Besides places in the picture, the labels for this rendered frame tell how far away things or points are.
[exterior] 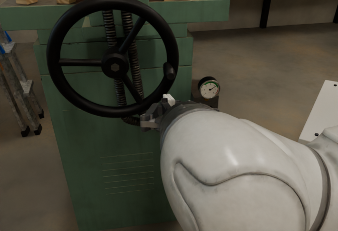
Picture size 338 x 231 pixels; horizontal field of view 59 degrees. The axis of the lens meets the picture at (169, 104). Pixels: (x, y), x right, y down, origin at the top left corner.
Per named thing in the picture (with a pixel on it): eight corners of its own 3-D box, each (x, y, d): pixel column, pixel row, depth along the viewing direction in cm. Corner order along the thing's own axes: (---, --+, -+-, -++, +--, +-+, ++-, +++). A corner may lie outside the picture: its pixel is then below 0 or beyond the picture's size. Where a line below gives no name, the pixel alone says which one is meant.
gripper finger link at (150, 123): (179, 135, 43) (143, 138, 42) (172, 125, 48) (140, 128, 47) (178, 119, 43) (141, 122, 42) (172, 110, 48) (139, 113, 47)
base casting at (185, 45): (37, 75, 84) (29, 44, 79) (66, 19, 132) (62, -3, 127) (193, 65, 89) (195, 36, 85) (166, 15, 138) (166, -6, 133)
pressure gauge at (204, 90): (198, 105, 89) (200, 81, 85) (195, 98, 92) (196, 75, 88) (219, 103, 90) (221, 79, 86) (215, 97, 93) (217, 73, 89)
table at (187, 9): (-13, 44, 68) (-21, 17, 65) (22, 10, 94) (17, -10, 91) (241, 31, 76) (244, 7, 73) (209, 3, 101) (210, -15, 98)
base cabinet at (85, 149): (77, 234, 120) (36, 76, 83) (88, 144, 169) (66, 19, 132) (186, 220, 126) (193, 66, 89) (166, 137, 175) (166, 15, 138)
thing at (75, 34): (39, 44, 79) (36, 29, 77) (53, 22, 97) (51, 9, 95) (186, 36, 84) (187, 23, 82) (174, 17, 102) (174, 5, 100)
